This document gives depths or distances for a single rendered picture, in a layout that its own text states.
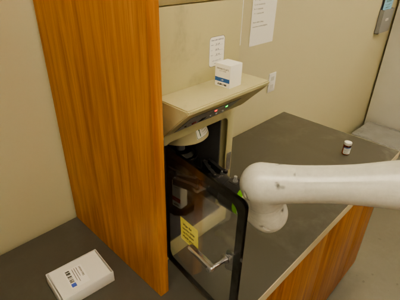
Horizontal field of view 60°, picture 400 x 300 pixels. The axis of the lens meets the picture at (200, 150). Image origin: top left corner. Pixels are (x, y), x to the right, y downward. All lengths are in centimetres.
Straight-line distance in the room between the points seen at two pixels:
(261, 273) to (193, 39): 73
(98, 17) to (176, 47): 19
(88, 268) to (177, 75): 64
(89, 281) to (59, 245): 24
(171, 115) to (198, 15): 26
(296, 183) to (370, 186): 15
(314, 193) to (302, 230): 54
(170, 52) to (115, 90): 16
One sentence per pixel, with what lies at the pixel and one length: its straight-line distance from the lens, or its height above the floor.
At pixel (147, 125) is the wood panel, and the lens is 75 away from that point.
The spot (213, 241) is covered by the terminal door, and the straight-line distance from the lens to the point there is 85.
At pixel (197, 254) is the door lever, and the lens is 84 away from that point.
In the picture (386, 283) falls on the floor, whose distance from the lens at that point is 265.
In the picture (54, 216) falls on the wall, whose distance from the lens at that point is 140.
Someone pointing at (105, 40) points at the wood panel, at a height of 165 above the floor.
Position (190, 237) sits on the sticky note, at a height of 116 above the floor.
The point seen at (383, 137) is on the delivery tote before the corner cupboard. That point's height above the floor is 33.
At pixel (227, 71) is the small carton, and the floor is 156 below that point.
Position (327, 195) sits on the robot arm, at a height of 135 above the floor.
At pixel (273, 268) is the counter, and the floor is 94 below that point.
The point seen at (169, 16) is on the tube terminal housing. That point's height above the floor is 169.
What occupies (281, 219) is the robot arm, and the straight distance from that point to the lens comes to 94.
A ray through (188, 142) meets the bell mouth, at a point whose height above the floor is 132.
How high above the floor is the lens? 182
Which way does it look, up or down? 30 degrees down
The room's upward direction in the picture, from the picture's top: 2 degrees clockwise
